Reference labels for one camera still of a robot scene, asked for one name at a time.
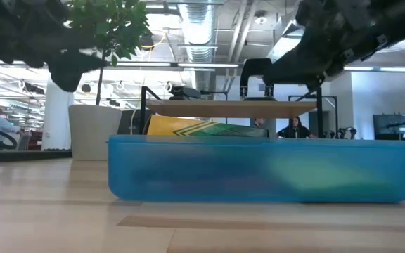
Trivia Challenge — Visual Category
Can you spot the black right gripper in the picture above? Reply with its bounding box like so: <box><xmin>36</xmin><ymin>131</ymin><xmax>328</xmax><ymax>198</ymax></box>
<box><xmin>262</xmin><ymin>0</ymin><xmax>397</xmax><ymax>93</ymax></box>

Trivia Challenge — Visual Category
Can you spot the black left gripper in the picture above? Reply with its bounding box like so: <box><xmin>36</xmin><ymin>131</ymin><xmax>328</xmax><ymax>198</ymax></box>
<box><xmin>0</xmin><ymin>0</ymin><xmax>107</xmax><ymax>93</ymax></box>

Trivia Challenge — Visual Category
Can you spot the yellow green crayon box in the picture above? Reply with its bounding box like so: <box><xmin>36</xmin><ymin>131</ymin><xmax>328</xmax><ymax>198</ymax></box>
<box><xmin>146</xmin><ymin>114</ymin><xmax>270</xmax><ymax>138</ymax></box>

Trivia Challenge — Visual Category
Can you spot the blue plastic pencil box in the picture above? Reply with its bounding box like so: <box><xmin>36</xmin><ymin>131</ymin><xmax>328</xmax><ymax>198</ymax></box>
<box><xmin>107</xmin><ymin>134</ymin><xmax>405</xmax><ymax>204</ymax></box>

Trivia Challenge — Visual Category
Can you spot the white building column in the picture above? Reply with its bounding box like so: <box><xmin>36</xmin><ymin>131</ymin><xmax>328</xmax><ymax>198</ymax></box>
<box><xmin>42</xmin><ymin>79</ymin><xmax>74</xmax><ymax>151</ymax></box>

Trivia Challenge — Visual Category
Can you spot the white plant pot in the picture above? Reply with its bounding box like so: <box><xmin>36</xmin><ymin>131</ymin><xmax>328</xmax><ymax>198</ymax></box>
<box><xmin>67</xmin><ymin>104</ymin><xmax>123</xmax><ymax>162</ymax></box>

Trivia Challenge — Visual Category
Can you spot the green artificial plant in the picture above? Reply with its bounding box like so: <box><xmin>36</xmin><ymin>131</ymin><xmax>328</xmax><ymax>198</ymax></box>
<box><xmin>65</xmin><ymin>0</ymin><xmax>154</xmax><ymax>106</ymax></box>

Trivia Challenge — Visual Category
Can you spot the wooden shelf with black legs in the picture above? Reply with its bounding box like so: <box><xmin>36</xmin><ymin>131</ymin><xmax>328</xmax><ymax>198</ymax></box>
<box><xmin>139</xmin><ymin>86</ymin><xmax>325</xmax><ymax>138</ymax></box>

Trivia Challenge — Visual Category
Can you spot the dark background screen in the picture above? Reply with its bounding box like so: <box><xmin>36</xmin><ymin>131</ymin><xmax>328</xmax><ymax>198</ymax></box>
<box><xmin>373</xmin><ymin>112</ymin><xmax>405</xmax><ymax>142</ymax></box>

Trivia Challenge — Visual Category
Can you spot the black stapler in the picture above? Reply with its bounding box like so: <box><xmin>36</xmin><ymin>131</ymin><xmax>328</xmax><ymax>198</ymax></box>
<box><xmin>169</xmin><ymin>85</ymin><xmax>202</xmax><ymax>101</ymax></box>

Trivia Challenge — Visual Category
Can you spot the silver ceiling air duct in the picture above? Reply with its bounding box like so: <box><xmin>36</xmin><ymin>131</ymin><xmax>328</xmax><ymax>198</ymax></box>
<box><xmin>177</xmin><ymin>0</ymin><xmax>218</xmax><ymax>92</ymax></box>

